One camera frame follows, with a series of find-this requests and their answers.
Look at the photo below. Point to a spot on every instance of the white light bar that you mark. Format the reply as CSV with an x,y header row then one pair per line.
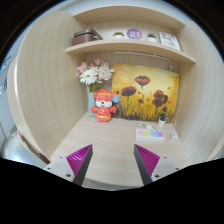
x,y
143,55

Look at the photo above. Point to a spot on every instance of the red plush mascot toy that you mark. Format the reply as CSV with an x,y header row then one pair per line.
x,y
104,106

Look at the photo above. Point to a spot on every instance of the pale blue flower vase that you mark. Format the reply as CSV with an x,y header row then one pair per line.
x,y
90,105

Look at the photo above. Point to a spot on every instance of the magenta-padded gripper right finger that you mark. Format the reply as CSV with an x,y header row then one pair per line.
x,y
165,165

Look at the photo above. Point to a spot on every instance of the wooden shelf unit with items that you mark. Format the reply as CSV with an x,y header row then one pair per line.
x,y
126,46

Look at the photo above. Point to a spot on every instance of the white and pink flower bouquet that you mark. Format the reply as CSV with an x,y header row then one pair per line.
x,y
91,75

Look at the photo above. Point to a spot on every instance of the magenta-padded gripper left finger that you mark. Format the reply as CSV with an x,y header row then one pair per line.
x,y
60,166

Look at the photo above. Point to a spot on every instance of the yellow poppy flower painting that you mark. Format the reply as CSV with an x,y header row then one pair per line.
x,y
146,76

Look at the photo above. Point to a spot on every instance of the small white-potted green plant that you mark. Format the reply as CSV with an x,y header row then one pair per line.
x,y
161,122

